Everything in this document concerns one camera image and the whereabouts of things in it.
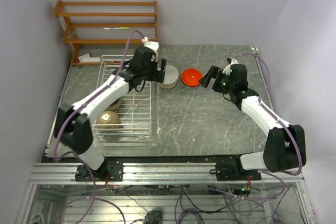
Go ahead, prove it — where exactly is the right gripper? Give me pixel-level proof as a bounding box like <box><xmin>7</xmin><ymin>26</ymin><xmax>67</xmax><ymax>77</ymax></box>
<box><xmin>198</xmin><ymin>66</ymin><xmax>235</xmax><ymax>94</ymax></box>

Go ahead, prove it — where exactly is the white bowl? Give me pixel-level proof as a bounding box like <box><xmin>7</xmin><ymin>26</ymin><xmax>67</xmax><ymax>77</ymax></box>
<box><xmin>159</xmin><ymin>65</ymin><xmax>179</xmax><ymax>89</ymax></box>

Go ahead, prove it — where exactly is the black glazed patterned bowl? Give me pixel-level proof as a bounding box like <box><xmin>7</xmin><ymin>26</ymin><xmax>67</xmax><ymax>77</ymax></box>
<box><xmin>106</xmin><ymin>98</ymin><xmax>123</xmax><ymax>111</ymax></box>

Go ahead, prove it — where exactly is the beige brown ceramic bowl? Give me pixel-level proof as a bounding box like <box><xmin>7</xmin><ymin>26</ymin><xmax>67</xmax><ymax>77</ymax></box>
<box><xmin>96</xmin><ymin>110</ymin><xmax>121</xmax><ymax>134</ymax></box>

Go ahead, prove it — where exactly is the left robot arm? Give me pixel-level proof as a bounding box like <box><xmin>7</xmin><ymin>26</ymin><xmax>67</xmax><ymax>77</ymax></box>
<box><xmin>53</xmin><ymin>37</ymin><xmax>166</xmax><ymax>180</ymax></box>

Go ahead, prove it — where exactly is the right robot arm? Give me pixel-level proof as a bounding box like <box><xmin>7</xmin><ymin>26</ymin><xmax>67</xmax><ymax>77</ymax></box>
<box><xmin>199</xmin><ymin>58</ymin><xmax>306</xmax><ymax>180</ymax></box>

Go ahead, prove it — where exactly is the wooden shelf rack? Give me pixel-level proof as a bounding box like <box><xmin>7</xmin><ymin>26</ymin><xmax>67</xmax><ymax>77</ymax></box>
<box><xmin>54</xmin><ymin>0</ymin><xmax>158</xmax><ymax>66</ymax></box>

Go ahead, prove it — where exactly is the orange bowl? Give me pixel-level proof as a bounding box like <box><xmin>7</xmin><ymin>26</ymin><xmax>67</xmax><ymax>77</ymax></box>
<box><xmin>180</xmin><ymin>68</ymin><xmax>203</xmax><ymax>88</ymax></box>

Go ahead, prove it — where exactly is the green white marker pen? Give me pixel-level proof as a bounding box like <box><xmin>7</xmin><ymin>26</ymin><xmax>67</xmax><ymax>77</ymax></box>
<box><xmin>103</xmin><ymin>27</ymin><xmax>130</xmax><ymax>30</ymax></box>

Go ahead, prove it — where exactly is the white box on shelf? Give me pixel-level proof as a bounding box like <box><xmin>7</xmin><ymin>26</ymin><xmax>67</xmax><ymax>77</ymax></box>
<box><xmin>78</xmin><ymin>53</ymin><xmax>101</xmax><ymax>63</ymax></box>

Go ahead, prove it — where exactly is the white wire dish rack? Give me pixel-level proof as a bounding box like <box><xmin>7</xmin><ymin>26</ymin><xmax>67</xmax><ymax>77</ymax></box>
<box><xmin>92</xmin><ymin>55</ymin><xmax>152</xmax><ymax>137</ymax></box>

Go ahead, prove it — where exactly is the aluminium rail frame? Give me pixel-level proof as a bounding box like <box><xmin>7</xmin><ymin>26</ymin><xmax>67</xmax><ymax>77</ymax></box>
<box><xmin>28</xmin><ymin>155</ymin><xmax>303</xmax><ymax>185</ymax></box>

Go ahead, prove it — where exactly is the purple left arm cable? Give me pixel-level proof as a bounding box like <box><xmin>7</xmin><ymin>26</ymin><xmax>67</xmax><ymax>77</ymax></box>
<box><xmin>52</xmin><ymin>29</ymin><xmax>145</xmax><ymax>224</ymax></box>

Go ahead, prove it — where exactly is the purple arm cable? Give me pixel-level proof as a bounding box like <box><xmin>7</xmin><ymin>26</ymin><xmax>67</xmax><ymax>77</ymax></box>
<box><xmin>209</xmin><ymin>52</ymin><xmax>302</xmax><ymax>201</ymax></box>
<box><xmin>52</xmin><ymin>29</ymin><xmax>145</xmax><ymax>224</ymax></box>

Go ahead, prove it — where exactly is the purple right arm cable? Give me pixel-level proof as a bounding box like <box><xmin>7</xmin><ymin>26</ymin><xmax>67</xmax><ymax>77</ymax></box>
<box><xmin>209</xmin><ymin>52</ymin><xmax>302</xmax><ymax>201</ymax></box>

